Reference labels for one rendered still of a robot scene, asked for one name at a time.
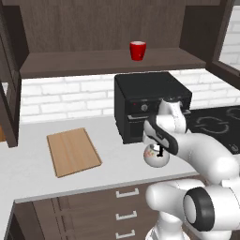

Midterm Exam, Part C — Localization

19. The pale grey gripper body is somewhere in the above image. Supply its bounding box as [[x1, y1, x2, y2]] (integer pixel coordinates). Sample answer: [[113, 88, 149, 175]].
[[148, 142, 161, 152]]

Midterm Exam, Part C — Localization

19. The white round kettle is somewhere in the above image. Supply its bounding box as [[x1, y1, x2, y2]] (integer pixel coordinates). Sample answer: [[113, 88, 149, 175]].
[[142, 143, 171, 169]]

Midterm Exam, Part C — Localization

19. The wooden tray board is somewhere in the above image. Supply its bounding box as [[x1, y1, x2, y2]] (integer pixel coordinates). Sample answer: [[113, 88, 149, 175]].
[[46, 127, 103, 179]]

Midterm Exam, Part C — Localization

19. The red mug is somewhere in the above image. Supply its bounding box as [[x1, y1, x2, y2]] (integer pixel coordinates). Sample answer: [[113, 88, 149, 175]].
[[129, 40, 147, 62]]

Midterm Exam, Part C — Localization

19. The dark wood cabinet door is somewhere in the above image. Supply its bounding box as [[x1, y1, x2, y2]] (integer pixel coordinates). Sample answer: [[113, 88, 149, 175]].
[[205, 0, 240, 91], [0, 0, 23, 149]]

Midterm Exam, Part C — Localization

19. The dark wood base cabinet panel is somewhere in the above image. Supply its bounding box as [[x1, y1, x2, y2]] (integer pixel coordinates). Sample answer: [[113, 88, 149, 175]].
[[31, 197, 68, 240]]

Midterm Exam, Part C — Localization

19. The dark wood open cabinet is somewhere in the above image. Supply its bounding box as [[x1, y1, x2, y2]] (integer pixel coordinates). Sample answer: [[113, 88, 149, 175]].
[[17, 0, 221, 80]]

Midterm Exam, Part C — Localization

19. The black toaster oven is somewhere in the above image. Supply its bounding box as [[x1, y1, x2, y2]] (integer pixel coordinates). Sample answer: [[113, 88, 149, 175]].
[[113, 71, 193, 145]]

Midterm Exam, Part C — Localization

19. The black hob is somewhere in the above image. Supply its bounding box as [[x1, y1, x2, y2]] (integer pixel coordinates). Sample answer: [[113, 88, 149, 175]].
[[186, 105, 240, 156]]

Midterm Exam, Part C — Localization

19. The dark wood drawer front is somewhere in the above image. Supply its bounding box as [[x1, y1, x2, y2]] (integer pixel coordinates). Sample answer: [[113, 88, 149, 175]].
[[64, 204, 158, 233], [64, 227, 158, 240], [65, 183, 152, 211]]

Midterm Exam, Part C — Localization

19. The white drawer handle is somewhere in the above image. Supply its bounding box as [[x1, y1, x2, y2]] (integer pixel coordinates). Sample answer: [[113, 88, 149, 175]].
[[115, 187, 141, 200], [114, 210, 139, 222], [114, 229, 137, 240]]

